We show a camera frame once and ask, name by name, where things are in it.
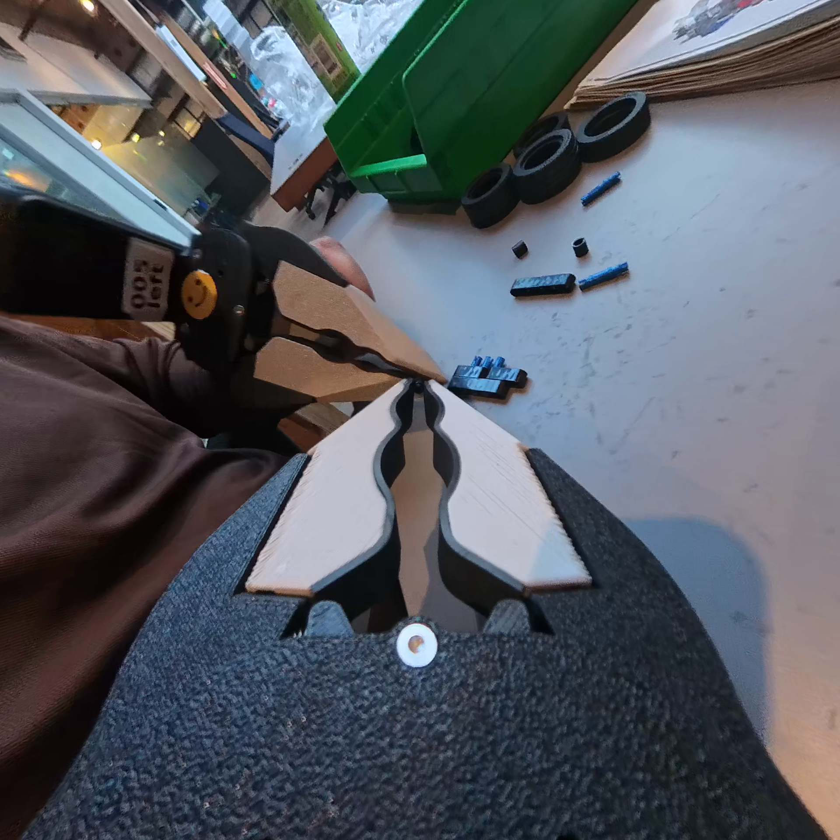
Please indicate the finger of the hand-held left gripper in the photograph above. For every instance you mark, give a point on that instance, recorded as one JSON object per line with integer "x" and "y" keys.
{"x": 328, "y": 302}
{"x": 308, "y": 371}

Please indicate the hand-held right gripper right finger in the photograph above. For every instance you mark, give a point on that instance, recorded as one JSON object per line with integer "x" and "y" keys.
{"x": 512, "y": 518}

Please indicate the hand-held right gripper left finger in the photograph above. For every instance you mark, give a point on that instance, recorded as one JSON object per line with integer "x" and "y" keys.
{"x": 321, "y": 525}

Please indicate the long black brick beam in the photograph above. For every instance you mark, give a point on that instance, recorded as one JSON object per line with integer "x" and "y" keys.
{"x": 479, "y": 388}

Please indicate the short black brick beam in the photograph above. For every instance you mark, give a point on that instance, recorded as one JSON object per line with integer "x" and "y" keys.
{"x": 508, "y": 375}

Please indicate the small black brick beam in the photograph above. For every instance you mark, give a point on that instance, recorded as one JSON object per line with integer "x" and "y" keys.
{"x": 467, "y": 373}

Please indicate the green plastic bin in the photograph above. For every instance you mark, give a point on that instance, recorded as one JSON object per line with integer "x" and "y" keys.
{"x": 472, "y": 85}

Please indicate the wood-trimmed long desk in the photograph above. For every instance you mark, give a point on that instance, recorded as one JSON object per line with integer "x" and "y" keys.
{"x": 298, "y": 151}

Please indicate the white desk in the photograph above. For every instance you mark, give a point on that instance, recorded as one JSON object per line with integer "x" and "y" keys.
{"x": 689, "y": 394}

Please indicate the person's left hand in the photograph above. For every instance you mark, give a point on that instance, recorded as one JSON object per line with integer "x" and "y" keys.
{"x": 344, "y": 262}

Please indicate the black rolling office chair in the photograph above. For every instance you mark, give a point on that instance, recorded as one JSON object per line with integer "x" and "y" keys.
{"x": 328, "y": 193}

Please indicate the black brick beam with holes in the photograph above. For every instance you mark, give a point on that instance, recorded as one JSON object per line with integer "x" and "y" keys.
{"x": 543, "y": 284}

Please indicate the clear plastic bag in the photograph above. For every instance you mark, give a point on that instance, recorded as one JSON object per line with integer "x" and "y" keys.
{"x": 295, "y": 65}

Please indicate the person's brown sweater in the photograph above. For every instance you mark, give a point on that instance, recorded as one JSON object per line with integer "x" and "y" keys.
{"x": 85, "y": 558}

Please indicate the black brick bush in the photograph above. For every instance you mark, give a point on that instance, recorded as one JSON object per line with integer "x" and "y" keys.
{"x": 581, "y": 247}

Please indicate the open instruction booklet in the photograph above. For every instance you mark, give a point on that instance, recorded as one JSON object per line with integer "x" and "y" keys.
{"x": 709, "y": 59}

